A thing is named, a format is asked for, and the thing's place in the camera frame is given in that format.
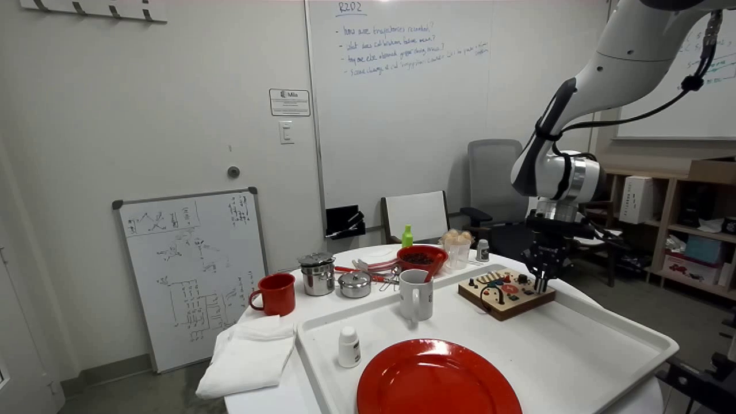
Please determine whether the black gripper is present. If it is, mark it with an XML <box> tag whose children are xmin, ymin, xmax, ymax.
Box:
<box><xmin>521</xmin><ymin>213</ymin><xmax>598</xmax><ymax>297</ymax></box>

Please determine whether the wooden electrical button board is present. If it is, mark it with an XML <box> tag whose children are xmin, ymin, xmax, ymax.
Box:
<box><xmin>456</xmin><ymin>266</ymin><xmax>559</xmax><ymax>323</ymax></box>

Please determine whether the white plastic tray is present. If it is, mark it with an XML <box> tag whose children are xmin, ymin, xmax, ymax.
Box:
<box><xmin>295</xmin><ymin>263</ymin><xmax>681</xmax><ymax>414</ymax></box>

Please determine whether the white chair with black armrest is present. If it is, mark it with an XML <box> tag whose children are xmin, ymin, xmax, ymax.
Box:
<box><xmin>570</xmin><ymin>218</ymin><xmax>626</xmax><ymax>288</ymax></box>

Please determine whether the clear container of eggs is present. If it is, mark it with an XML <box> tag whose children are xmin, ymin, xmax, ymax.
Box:
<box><xmin>440</xmin><ymin>227</ymin><xmax>477</xmax><ymax>271</ymax></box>

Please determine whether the grey office chair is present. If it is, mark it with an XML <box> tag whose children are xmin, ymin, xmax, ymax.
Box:
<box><xmin>445</xmin><ymin>139</ymin><xmax>537</xmax><ymax>266</ymax></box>

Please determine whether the red bowl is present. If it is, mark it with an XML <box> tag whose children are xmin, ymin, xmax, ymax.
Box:
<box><xmin>396</xmin><ymin>244</ymin><xmax>450</xmax><ymax>280</ymax></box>

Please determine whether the white binder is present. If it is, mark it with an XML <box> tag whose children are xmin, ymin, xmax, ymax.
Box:
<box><xmin>618</xmin><ymin>173</ymin><xmax>655</xmax><ymax>226</ymax></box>

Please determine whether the metal cup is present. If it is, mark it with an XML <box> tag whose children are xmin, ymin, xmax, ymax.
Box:
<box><xmin>398</xmin><ymin>266</ymin><xmax>434</xmax><ymax>325</ymax></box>

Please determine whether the white cushioned chair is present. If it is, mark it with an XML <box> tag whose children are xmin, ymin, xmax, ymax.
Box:
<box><xmin>382</xmin><ymin>189</ymin><xmax>450</xmax><ymax>244</ymax></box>

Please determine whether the red plate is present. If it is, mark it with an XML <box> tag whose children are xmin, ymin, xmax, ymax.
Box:
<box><xmin>355</xmin><ymin>339</ymin><xmax>524</xmax><ymax>414</ymax></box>

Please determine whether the wooden shelf unit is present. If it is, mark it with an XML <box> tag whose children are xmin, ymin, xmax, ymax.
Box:
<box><xmin>596</xmin><ymin>156</ymin><xmax>736</xmax><ymax>304</ymax></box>

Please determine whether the small steel bowl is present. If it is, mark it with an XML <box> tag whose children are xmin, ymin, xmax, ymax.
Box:
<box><xmin>335</xmin><ymin>271</ymin><xmax>375</xmax><ymax>301</ymax></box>

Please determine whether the black equipment stand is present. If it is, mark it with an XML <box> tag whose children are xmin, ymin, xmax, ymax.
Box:
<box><xmin>655</xmin><ymin>305</ymin><xmax>736</xmax><ymax>414</ymax></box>

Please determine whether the cardboard box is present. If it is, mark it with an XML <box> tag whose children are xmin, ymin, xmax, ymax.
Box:
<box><xmin>688</xmin><ymin>156</ymin><xmax>736</xmax><ymax>186</ymax></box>

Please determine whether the small white bottle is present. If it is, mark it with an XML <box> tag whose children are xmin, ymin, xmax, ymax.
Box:
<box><xmin>335</xmin><ymin>326</ymin><xmax>364</xmax><ymax>369</ymax></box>

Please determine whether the steel pot with lid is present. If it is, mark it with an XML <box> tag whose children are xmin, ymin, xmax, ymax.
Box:
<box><xmin>298</xmin><ymin>251</ymin><xmax>337</xmax><ymax>298</ymax></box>

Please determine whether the red mug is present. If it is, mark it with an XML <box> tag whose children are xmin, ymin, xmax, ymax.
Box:
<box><xmin>245</xmin><ymin>271</ymin><xmax>298</xmax><ymax>318</ymax></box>

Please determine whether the white folded towel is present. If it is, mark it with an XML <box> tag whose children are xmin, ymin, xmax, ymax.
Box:
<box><xmin>192</xmin><ymin>316</ymin><xmax>298</xmax><ymax>400</ymax></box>

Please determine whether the small framed whiteboard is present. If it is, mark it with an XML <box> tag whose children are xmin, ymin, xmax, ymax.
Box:
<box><xmin>111</xmin><ymin>185</ymin><xmax>272</xmax><ymax>374</ymax></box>

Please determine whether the red handled utensil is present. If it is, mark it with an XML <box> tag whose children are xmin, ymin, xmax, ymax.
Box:
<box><xmin>332</xmin><ymin>257</ymin><xmax>402</xmax><ymax>285</ymax></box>

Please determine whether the large wall whiteboard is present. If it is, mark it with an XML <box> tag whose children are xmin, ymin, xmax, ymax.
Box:
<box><xmin>304</xmin><ymin>0</ymin><xmax>616</xmax><ymax>233</ymax></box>

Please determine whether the wall whiteboard with green writing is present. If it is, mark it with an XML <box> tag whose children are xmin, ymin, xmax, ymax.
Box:
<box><xmin>616</xmin><ymin>13</ymin><xmax>736</xmax><ymax>143</ymax></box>

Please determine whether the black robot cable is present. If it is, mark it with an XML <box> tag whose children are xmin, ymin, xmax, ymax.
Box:
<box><xmin>536</xmin><ymin>6</ymin><xmax>726</xmax><ymax>144</ymax></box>

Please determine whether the white wall sign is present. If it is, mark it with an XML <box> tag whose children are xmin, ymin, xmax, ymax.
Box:
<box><xmin>266</xmin><ymin>86</ymin><xmax>313</xmax><ymax>120</ymax></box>

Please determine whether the wall coat hook rack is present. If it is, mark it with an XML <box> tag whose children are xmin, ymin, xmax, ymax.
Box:
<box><xmin>18</xmin><ymin>0</ymin><xmax>171</xmax><ymax>26</ymax></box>

